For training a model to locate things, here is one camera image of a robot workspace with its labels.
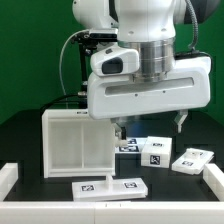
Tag white marker base sheet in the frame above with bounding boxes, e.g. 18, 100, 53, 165
115, 137, 146, 154

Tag grey camera cable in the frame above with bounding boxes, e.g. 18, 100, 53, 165
58, 29, 90, 98

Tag white cabinet top block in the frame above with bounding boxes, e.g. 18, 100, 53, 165
141, 136, 172, 168

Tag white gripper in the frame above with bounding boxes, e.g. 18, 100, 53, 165
87, 56, 211, 147

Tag black camera on stand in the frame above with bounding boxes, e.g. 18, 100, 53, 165
71, 28, 118, 43

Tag white right fence block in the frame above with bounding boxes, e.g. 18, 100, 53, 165
203, 163, 224, 202

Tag white fence block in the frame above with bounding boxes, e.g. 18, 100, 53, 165
203, 163, 224, 202
0, 163, 18, 202

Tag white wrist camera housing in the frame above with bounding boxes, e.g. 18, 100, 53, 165
90, 47, 140, 77

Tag white front fence rail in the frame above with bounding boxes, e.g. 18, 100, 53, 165
0, 202, 224, 224

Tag white left fence block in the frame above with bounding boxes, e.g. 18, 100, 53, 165
0, 163, 18, 202

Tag white door panel right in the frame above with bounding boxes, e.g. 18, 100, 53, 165
171, 148, 214, 175

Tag white door panel with peg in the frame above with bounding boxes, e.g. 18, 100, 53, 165
72, 175, 148, 201

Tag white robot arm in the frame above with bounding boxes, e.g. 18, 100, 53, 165
72, 0, 221, 124

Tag white cabinet body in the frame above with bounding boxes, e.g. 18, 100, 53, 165
42, 109, 116, 178

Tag black camera stand pole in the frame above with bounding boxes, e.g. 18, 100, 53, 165
79, 43, 88, 109

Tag black cable on table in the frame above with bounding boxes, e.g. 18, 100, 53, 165
39, 93, 88, 116

